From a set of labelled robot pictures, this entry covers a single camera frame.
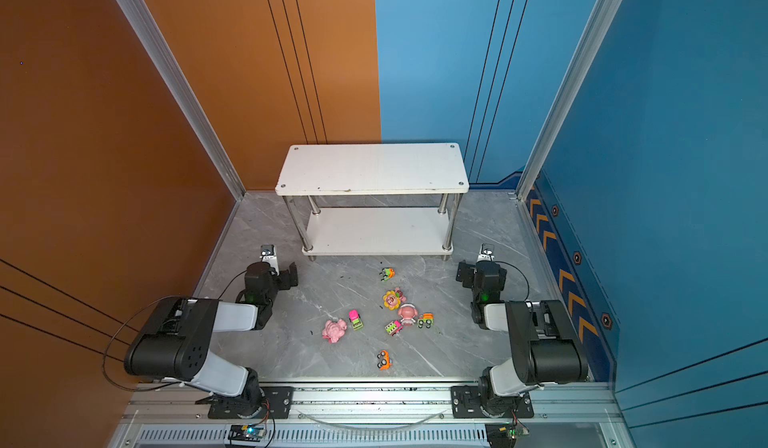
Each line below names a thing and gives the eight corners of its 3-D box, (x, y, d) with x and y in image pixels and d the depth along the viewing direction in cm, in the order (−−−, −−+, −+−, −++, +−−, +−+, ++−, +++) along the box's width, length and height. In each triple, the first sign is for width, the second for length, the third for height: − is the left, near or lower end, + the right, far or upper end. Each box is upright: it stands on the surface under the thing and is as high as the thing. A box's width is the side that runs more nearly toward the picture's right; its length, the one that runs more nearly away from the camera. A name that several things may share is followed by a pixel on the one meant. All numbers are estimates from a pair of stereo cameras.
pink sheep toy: (323, 344, 84) (320, 339, 81) (326, 323, 88) (323, 318, 85) (344, 344, 84) (342, 339, 81) (346, 323, 88) (345, 318, 85)
